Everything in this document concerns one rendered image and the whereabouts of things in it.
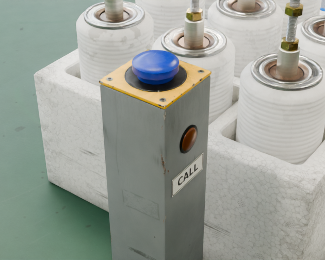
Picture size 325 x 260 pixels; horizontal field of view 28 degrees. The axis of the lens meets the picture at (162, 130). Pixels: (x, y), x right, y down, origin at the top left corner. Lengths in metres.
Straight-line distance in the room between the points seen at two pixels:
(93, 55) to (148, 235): 0.26
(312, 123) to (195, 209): 0.15
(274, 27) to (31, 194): 0.40
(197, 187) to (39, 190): 0.36
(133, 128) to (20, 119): 0.55
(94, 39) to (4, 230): 0.28
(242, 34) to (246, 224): 0.23
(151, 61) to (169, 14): 0.32
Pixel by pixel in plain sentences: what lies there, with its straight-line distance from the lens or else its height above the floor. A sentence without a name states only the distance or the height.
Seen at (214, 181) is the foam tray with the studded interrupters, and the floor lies 0.14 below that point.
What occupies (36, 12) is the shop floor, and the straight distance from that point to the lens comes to 1.44.
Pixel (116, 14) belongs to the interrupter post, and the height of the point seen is 0.26.
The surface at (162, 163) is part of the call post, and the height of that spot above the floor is 0.26.
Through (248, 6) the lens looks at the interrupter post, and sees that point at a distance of 0.83.
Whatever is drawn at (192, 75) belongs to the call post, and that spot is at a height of 0.31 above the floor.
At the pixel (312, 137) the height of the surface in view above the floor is 0.19.
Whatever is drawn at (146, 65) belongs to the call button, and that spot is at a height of 0.33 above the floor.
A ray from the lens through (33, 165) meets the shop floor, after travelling 0.98.
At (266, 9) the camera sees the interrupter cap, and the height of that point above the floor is 0.25.
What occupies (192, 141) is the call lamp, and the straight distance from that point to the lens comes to 0.57.
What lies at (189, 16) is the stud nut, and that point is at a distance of 0.73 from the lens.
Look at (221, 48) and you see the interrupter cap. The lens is 0.73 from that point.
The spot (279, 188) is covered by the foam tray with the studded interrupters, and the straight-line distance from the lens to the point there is 0.68.
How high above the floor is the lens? 0.60
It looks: 35 degrees down
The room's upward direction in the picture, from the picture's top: straight up
